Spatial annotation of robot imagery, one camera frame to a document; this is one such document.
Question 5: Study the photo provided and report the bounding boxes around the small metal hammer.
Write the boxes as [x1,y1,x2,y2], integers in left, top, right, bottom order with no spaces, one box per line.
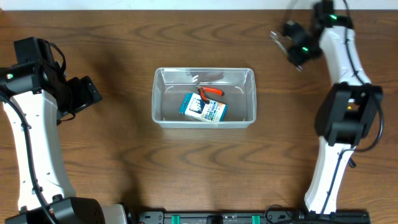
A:
[270,31,303,72]

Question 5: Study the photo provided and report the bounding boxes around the clear plastic storage container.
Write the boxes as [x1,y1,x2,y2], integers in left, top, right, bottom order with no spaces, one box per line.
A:
[152,67,257,129]

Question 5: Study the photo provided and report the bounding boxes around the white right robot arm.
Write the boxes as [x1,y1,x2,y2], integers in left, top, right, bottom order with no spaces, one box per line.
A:
[282,0,384,216]

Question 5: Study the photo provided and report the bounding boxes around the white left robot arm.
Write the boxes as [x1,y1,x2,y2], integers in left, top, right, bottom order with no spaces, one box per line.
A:
[1,37,128,224]

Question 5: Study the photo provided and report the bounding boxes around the blue white screw box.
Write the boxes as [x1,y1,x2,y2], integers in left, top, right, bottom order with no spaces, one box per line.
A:
[179,93,228,123]

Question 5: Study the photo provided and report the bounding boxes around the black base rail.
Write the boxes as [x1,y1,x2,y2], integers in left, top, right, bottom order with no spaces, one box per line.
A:
[135,208,371,224]

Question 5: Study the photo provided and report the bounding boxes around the red handled pliers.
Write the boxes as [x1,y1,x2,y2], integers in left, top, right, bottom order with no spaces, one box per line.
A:
[193,84,225,105]

